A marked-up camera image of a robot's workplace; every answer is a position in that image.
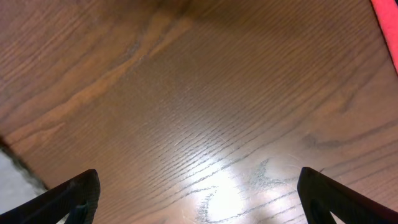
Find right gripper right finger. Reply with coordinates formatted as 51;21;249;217
297;167;397;224

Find khaki green shorts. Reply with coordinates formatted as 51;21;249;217
1;146;47;213

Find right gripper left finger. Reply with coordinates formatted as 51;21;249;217
1;169;100;224

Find red garment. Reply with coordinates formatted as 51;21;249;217
371;0;398;71

